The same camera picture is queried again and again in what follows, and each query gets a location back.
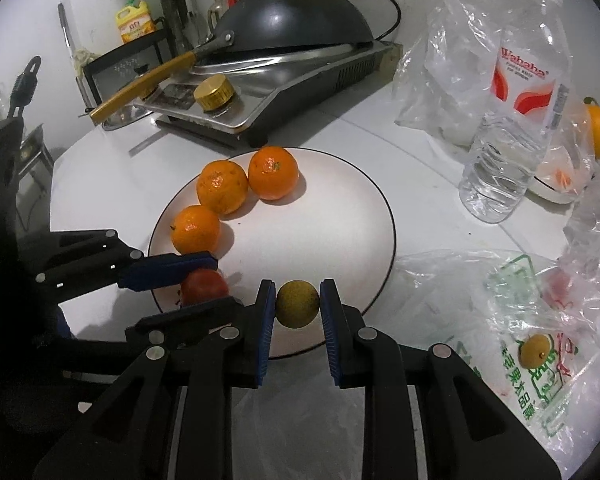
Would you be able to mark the steel stove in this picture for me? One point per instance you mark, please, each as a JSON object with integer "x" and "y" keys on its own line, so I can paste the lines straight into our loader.
{"x": 300, "y": 85}

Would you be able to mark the white plate black rim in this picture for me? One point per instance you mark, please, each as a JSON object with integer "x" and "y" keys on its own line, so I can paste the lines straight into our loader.
{"x": 330, "y": 210}

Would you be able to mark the clear glass bottle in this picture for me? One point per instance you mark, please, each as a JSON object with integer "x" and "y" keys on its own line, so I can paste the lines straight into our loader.
{"x": 216, "y": 10}

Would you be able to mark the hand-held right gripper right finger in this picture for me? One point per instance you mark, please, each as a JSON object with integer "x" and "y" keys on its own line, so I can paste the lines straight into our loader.
{"x": 330, "y": 330}

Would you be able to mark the clear water bottle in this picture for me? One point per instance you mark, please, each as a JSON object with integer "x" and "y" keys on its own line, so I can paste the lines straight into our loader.
{"x": 510, "y": 135}

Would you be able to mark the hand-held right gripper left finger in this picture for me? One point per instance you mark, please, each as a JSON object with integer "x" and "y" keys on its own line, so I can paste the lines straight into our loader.
{"x": 266, "y": 330}

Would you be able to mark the green jujube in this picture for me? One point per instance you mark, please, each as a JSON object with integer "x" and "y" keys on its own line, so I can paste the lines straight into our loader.
{"x": 297, "y": 305}
{"x": 537, "y": 351}

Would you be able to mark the beige cloth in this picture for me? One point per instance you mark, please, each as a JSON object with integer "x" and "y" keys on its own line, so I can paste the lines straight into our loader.
{"x": 82, "y": 56}

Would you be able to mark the gold stove knob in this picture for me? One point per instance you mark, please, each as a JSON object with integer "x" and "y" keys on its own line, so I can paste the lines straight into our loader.
{"x": 212, "y": 92}

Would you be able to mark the black metal rack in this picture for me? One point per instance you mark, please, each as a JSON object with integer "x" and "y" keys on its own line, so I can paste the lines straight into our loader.
{"x": 92, "y": 75}

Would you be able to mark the green printed plastic bag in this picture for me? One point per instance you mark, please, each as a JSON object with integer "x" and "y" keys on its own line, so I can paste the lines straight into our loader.
{"x": 455, "y": 310}

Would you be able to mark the steel pot lid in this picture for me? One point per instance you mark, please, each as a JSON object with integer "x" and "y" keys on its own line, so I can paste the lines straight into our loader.
{"x": 130, "y": 77}

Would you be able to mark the white bowl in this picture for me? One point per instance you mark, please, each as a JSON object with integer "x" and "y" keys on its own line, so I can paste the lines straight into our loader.
{"x": 555, "y": 187}

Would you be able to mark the tangerine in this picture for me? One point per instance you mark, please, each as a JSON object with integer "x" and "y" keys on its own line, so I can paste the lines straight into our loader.
{"x": 273, "y": 172}
{"x": 221, "y": 187}
{"x": 196, "y": 230}

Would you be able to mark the crumpled clear plastic bag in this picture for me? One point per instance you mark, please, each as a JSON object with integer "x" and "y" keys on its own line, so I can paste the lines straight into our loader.
{"x": 595, "y": 240}

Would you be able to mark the yellow detergent bottle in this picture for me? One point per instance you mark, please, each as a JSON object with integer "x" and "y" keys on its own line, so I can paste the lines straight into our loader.
{"x": 135, "y": 22}

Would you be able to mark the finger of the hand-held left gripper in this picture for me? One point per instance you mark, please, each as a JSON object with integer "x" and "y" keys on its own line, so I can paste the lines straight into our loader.
{"x": 180, "y": 265}
{"x": 200, "y": 312}

